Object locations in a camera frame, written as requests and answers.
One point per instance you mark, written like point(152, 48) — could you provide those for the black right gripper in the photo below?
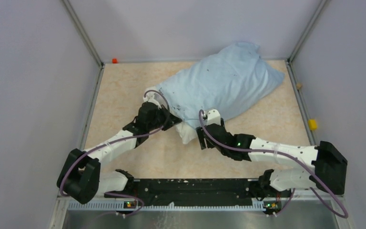
point(202, 140)

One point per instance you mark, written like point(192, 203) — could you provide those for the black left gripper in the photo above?
point(164, 112)

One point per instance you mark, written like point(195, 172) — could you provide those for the white pillow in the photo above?
point(186, 132)

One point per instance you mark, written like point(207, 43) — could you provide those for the light blue pillowcase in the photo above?
point(230, 81)

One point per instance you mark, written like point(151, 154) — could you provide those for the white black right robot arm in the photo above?
point(322, 166)

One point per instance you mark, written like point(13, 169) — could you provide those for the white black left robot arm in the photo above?
point(81, 177)

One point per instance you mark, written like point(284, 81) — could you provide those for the yellow toy block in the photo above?
point(312, 124)

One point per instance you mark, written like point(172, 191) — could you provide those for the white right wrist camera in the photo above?
point(212, 116)

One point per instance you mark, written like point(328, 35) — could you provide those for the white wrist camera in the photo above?
point(154, 98)
point(212, 116)

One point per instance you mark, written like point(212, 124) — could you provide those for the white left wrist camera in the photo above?
point(154, 98)

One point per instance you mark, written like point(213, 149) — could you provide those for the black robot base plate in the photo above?
point(218, 192)

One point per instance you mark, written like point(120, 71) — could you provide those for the aluminium front frame rail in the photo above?
point(302, 210)

